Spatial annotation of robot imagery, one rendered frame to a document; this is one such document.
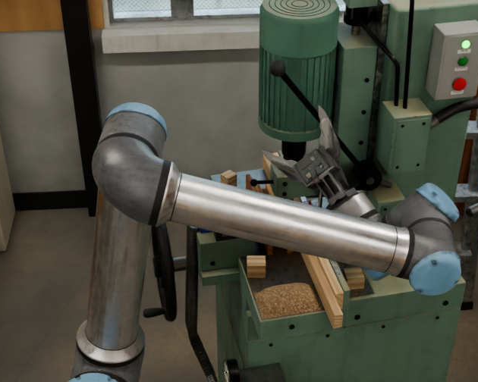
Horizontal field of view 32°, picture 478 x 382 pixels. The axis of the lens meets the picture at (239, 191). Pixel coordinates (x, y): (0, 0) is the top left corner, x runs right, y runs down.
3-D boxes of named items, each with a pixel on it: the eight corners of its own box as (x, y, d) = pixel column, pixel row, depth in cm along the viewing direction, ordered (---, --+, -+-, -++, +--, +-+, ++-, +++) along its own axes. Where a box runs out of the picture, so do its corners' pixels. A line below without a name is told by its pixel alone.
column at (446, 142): (340, 217, 238) (361, -29, 196) (414, 206, 242) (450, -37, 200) (366, 267, 220) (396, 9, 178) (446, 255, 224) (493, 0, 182)
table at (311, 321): (177, 195, 240) (177, 178, 236) (281, 182, 245) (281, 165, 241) (219, 348, 191) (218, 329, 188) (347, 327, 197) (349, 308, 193)
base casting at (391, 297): (213, 234, 246) (213, 209, 241) (399, 208, 256) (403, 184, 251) (247, 343, 210) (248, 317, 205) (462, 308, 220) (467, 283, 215)
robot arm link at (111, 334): (64, 411, 188) (84, 129, 145) (80, 354, 202) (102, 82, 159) (132, 421, 189) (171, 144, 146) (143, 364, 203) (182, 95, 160)
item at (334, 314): (262, 166, 241) (262, 154, 239) (269, 165, 241) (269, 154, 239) (333, 329, 188) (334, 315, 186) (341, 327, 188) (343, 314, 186)
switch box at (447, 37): (424, 88, 191) (433, 23, 182) (465, 83, 193) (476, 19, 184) (435, 101, 187) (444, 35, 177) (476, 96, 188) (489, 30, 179)
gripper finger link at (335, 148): (339, 128, 172) (338, 170, 172) (340, 129, 174) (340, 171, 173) (316, 129, 174) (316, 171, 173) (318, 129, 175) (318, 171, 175)
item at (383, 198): (360, 220, 210) (365, 181, 203) (387, 217, 212) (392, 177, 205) (373, 244, 203) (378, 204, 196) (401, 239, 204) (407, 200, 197)
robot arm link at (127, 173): (85, 167, 136) (476, 263, 143) (99, 126, 146) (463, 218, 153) (73, 221, 142) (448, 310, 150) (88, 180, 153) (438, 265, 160)
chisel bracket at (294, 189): (269, 189, 217) (269, 162, 212) (321, 183, 219) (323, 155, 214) (276, 206, 211) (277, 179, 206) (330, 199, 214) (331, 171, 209)
